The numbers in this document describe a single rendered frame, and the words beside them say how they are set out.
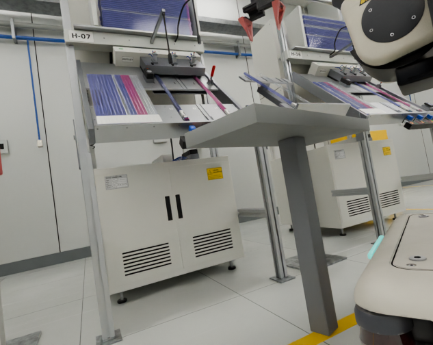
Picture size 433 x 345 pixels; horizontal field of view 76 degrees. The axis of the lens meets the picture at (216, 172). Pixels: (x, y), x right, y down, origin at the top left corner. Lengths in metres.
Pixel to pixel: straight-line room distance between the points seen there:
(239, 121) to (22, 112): 2.76
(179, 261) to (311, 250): 0.76
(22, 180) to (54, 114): 0.68
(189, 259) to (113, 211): 0.43
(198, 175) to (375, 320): 1.12
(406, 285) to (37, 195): 2.88
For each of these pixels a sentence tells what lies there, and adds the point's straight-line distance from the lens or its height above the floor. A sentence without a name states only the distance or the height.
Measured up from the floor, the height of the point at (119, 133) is 0.70.
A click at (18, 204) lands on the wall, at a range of 3.06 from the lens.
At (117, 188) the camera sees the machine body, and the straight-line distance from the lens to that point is 1.36.
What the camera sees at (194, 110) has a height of 0.81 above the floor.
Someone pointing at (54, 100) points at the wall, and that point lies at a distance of 3.20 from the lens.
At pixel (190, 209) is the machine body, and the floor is 0.37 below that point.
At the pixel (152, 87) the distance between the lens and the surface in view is 1.48.
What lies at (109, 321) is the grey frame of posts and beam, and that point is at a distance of 1.12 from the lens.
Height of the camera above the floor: 0.44
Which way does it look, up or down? 3 degrees up
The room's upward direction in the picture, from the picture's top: 9 degrees counter-clockwise
